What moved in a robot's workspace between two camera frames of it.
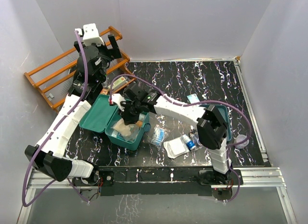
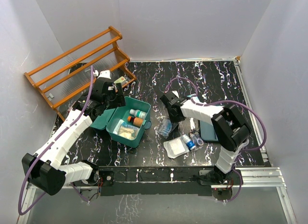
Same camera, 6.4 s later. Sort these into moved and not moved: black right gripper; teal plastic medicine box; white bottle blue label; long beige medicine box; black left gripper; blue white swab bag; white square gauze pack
Moved: black right gripper; black left gripper; blue white swab bag
Not moved: long beige medicine box; white bottle blue label; white square gauze pack; teal plastic medicine box
